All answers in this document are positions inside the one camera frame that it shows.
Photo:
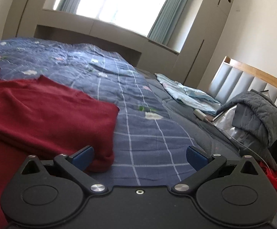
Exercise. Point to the dark red knit sweater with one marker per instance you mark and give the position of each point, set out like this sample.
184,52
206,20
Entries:
44,118

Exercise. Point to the teal right window curtain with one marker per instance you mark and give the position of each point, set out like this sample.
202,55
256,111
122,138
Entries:
166,21

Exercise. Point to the beige right wardrobe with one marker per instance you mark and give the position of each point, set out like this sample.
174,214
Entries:
196,36

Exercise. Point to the silver plastic bag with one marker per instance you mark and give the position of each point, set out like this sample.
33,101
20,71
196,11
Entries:
224,121

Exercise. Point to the grey quilted jacket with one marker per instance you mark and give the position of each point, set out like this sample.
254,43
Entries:
259,118

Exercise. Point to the white charger adapter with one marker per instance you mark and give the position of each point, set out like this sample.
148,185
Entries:
200,115

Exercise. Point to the dark grey mattress sheet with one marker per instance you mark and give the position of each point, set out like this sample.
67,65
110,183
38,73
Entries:
206,135

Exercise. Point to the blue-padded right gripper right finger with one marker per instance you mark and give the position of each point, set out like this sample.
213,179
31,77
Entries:
206,167

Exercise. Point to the padded grey wooden headboard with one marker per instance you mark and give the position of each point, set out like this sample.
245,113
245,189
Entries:
234,77

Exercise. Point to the beige window bench cabinet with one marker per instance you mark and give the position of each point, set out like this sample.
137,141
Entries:
136,49

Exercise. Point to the blue plaid floral quilt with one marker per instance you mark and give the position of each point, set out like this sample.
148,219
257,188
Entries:
149,147

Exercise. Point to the light blue floral pillow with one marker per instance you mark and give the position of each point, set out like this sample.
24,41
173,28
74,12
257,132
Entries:
196,99

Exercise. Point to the beige left wardrobe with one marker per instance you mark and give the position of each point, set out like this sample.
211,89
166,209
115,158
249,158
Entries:
22,18

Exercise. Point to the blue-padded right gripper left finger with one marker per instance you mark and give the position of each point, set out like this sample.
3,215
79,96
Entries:
73,167

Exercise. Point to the beige wardrobe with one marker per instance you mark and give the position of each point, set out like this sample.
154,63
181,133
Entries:
22,18
196,36

